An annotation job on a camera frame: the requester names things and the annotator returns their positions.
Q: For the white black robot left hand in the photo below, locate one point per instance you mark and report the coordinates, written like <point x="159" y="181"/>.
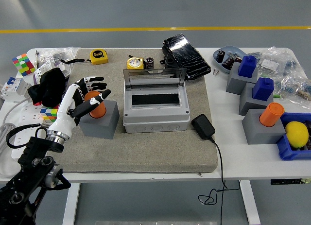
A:
<point x="64" y="108"/>

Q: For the grey junction box clear lid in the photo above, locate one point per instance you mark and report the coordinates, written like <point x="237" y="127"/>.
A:
<point x="155" y="118"/>

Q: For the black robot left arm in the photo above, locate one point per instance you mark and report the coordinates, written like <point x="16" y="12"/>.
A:
<point x="31" y="157"/>

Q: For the small colourful puzzle cube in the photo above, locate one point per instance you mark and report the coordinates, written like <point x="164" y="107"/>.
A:
<point x="48" y="113"/>

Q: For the black cloth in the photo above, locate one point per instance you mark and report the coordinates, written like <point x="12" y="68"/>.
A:
<point x="48" y="86"/>

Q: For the white power strip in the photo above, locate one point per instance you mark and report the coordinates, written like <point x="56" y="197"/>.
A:
<point x="29" y="113"/>

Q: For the grey block with round hole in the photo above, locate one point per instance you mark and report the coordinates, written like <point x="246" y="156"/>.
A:
<point x="102" y="127"/>

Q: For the white printed pack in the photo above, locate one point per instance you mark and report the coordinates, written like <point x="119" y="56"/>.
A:
<point x="45" y="67"/>

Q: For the white circuit breaker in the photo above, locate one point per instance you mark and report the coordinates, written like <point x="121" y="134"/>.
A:
<point x="14" y="89"/>

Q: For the clear bag of small parts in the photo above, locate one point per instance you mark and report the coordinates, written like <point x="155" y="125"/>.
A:
<point x="56" y="53"/>

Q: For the large colourful puzzle cube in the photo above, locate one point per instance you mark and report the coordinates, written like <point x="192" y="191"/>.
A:
<point x="23" y="64"/>

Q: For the yellow tape measure white face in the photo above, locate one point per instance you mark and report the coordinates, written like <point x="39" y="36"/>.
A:
<point x="133" y="63"/>

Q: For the grey-brown mat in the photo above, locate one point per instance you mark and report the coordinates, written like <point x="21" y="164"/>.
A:
<point x="136" y="152"/>

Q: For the black capacitor red print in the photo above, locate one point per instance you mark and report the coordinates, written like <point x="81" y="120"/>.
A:
<point x="150" y="63"/>

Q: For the white table leg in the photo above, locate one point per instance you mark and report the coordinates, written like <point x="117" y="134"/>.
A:
<point x="71" y="205"/>
<point x="251" y="203"/>

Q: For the black glossy case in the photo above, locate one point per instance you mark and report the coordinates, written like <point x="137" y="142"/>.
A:
<point x="187" y="57"/>

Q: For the black power adapter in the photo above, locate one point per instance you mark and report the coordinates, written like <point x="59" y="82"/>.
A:
<point x="202" y="126"/>

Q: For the brown capacitor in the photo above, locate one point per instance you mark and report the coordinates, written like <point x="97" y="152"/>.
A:
<point x="227" y="62"/>

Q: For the grey block holder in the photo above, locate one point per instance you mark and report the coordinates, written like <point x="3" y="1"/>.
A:
<point x="234" y="84"/>
<point x="257" y="135"/>
<point x="246" y="101"/>

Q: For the blue-grey oval tray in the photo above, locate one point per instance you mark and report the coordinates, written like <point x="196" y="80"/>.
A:
<point x="233" y="50"/>

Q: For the blue plastic block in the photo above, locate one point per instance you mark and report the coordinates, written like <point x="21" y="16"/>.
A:
<point x="247" y="67"/>
<point x="263" y="89"/>

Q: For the small green part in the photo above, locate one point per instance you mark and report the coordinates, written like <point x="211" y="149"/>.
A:
<point x="277" y="96"/>

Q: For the clear bag of resistors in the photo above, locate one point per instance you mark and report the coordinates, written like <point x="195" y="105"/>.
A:
<point x="274" y="62"/>
<point x="295" y="89"/>

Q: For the blue plastic bin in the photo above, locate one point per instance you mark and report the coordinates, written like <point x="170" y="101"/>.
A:
<point x="286" y="152"/>

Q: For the yellow lemon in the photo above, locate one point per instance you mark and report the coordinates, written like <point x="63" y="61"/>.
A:
<point x="296" y="133"/>

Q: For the black table control panel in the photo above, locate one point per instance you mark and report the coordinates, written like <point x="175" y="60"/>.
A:
<point x="286" y="181"/>

